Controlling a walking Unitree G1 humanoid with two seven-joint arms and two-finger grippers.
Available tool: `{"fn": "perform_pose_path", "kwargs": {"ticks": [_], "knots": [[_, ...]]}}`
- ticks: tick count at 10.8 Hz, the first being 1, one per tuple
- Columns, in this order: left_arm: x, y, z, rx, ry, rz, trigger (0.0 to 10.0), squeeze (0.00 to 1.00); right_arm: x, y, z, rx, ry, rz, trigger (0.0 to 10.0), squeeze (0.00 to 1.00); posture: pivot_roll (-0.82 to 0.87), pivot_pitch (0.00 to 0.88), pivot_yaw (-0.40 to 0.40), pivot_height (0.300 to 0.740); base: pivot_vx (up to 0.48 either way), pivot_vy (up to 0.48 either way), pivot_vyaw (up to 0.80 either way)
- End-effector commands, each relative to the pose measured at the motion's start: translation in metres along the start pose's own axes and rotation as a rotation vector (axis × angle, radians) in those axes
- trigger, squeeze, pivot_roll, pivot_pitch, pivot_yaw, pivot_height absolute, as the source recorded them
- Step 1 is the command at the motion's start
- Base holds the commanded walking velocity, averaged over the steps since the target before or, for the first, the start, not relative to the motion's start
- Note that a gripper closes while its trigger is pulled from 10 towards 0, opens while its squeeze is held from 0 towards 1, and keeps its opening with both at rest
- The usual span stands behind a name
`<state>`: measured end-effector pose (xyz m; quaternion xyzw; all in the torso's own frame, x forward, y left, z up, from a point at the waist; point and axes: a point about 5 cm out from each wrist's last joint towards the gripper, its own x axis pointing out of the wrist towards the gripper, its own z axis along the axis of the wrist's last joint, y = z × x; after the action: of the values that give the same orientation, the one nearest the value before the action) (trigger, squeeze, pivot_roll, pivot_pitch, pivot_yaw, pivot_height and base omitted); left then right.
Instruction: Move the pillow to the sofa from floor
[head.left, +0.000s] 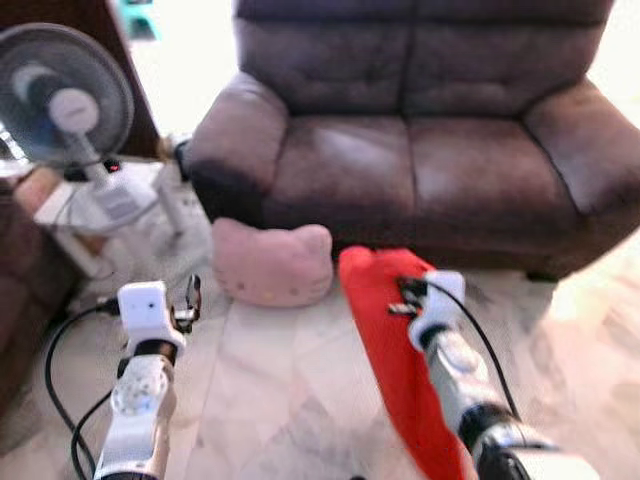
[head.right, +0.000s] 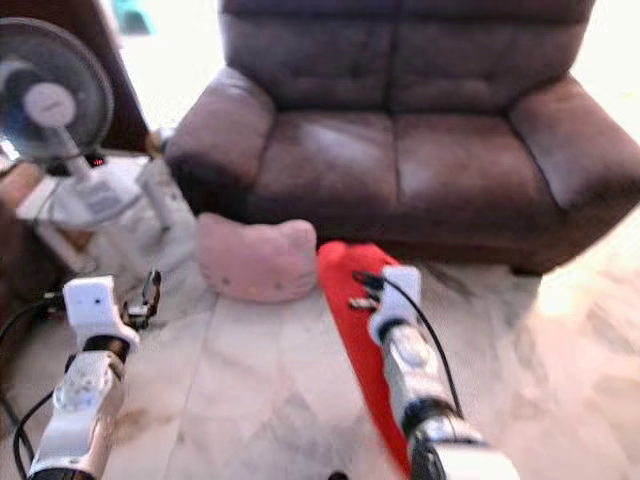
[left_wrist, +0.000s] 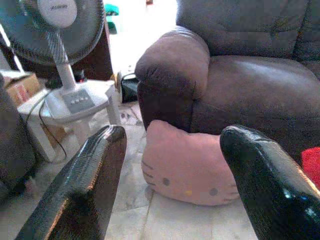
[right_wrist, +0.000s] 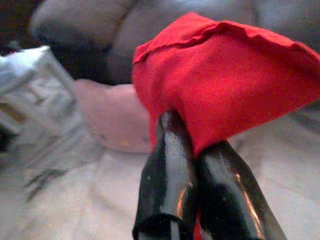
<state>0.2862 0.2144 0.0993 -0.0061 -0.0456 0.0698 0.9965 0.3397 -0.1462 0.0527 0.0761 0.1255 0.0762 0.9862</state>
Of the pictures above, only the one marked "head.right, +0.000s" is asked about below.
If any pink cat face pillow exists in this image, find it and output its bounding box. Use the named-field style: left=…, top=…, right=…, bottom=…
left=194, top=212, right=319, bottom=305

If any dark brown sofa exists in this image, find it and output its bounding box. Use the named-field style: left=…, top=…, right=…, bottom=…
left=0, top=215, right=61, bottom=396

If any brown fabric sofa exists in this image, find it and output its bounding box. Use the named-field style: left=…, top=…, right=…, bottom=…
left=163, top=0, right=640, bottom=277

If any white side table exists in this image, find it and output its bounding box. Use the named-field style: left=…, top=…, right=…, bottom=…
left=18, top=155, right=173, bottom=271

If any white table fan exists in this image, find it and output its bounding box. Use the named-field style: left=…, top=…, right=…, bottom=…
left=0, top=17, right=129, bottom=229

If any teal object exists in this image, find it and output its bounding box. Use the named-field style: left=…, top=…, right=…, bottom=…
left=112, top=0, right=153, bottom=37

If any dark brown wooden cabinet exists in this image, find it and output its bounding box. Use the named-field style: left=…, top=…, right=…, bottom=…
left=0, top=0, right=153, bottom=153

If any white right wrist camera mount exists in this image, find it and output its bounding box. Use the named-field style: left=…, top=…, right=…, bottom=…
left=368, top=264, right=425, bottom=343

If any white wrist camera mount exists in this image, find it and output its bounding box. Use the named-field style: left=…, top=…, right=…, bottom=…
left=62, top=275, right=131, bottom=349
left=368, top=264, right=425, bottom=343

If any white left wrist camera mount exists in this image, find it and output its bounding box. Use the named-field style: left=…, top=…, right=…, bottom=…
left=62, top=275, right=131, bottom=349

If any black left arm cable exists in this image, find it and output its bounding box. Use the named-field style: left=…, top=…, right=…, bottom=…
left=0, top=293, right=67, bottom=480

